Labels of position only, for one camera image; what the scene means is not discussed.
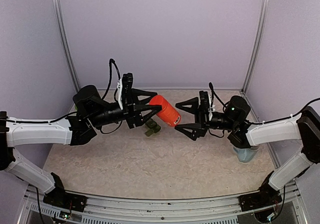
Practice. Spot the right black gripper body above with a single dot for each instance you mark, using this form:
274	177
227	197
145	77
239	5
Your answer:
201	118

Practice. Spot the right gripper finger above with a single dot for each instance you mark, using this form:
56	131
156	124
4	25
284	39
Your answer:
192	130
189	106

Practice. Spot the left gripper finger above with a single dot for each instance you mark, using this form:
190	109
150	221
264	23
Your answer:
143	113
141	97

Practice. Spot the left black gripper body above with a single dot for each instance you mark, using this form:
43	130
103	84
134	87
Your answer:
102	119

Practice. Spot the green weekly pill organizer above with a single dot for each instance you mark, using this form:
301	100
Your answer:
152	127

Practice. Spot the red pill bottle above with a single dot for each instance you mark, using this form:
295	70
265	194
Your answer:
168	114

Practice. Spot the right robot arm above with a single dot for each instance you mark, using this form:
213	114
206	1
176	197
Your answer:
244	134

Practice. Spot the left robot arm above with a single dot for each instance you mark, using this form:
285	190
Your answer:
77	128

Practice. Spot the light blue mug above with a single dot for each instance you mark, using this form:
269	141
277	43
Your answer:
247	154

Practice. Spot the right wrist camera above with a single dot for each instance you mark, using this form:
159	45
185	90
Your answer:
207	106

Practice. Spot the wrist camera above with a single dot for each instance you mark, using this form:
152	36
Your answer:
124	90
207	106

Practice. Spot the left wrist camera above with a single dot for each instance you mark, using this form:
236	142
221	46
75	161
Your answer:
124	90

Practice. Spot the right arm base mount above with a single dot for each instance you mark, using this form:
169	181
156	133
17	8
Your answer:
265	196

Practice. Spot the front aluminium rail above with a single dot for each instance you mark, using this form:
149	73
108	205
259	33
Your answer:
219	209

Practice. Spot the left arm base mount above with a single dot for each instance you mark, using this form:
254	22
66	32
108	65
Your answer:
60	198

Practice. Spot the right aluminium frame post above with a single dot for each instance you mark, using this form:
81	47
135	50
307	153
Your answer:
257	43

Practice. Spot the aluminium frame post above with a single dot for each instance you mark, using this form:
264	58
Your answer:
64	41
257	43

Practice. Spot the left aluminium frame post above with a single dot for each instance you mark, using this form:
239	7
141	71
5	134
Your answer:
64	41

